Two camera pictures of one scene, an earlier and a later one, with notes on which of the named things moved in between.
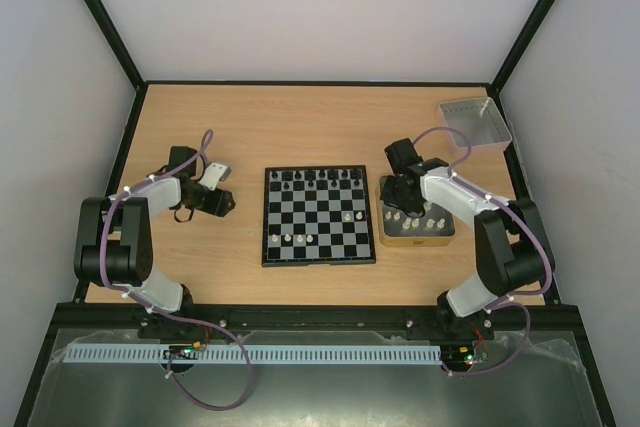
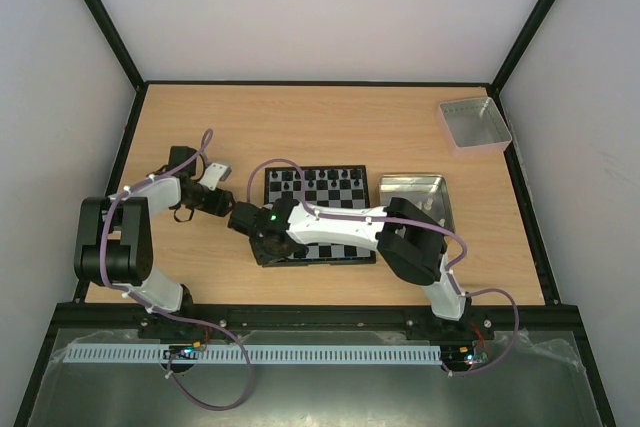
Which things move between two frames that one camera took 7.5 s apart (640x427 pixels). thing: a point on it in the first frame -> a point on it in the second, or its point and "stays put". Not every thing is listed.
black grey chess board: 316,215 stays put
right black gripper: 400,197 -> 241,217
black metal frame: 85,315 stays put
